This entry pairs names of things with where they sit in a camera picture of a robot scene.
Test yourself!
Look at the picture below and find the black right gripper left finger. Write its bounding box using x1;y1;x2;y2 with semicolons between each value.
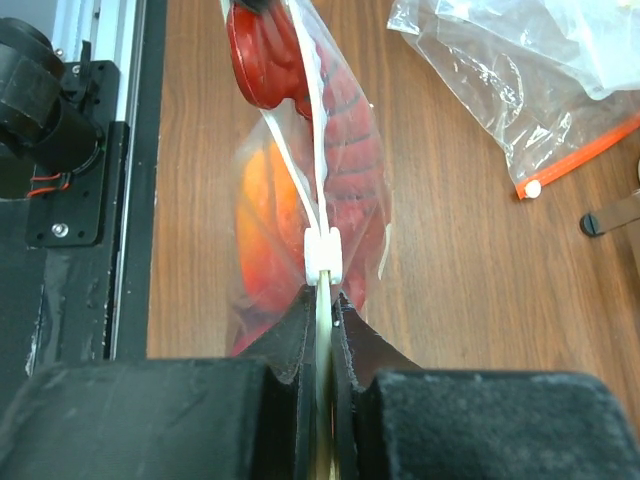
1;288;316;479

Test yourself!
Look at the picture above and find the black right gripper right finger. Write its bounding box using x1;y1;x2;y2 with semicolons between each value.
332;297;639;479

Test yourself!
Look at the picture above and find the orange red pepper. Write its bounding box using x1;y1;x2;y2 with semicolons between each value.
235;142;308;312

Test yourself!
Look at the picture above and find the clear polka dot zip bag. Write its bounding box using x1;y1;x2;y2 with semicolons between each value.
219;0;393;361

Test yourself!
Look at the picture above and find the red plastic lobster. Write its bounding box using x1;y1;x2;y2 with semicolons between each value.
226;0;389;311

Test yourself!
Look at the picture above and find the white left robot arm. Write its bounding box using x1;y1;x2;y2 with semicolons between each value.
1;17;103;174

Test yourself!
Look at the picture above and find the steel dish rack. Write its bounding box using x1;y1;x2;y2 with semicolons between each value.
579;190;639;238

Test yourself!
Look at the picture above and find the pile of clear plastic bags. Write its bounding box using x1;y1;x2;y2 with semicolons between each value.
387;1;639;199

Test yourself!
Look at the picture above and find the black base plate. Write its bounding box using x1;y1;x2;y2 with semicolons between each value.
0;59;166;401

